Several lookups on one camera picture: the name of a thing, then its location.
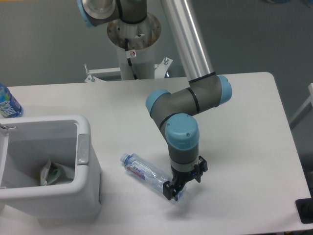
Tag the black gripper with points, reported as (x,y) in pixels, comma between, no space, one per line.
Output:
(172,189)

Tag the white table leg frame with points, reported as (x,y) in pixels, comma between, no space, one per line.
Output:
(303,110)

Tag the white paper cup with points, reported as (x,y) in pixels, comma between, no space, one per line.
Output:
(56,174)

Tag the blue labelled drink bottle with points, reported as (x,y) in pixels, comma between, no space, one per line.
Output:
(9,106)

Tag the white plastic trash can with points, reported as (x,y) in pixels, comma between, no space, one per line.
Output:
(26,145)

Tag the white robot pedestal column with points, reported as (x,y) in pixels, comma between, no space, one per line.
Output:
(135,45)

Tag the clear plastic water bottle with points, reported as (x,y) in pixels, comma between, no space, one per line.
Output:
(145,172)

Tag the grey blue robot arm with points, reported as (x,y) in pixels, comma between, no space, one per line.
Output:
(173,113)

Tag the black clamp at table edge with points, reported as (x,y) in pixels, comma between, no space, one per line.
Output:
(305,210)

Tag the white metal base frame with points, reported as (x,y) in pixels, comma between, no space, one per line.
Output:
(166,69)

